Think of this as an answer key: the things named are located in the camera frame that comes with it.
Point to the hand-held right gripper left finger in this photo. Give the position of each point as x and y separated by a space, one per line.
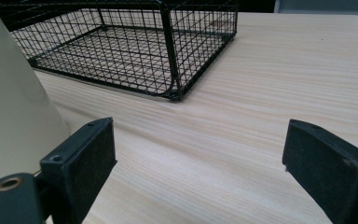
77 165

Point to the cream white rounded object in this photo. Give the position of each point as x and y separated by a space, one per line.
9 102

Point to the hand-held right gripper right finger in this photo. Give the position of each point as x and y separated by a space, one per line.
329 171

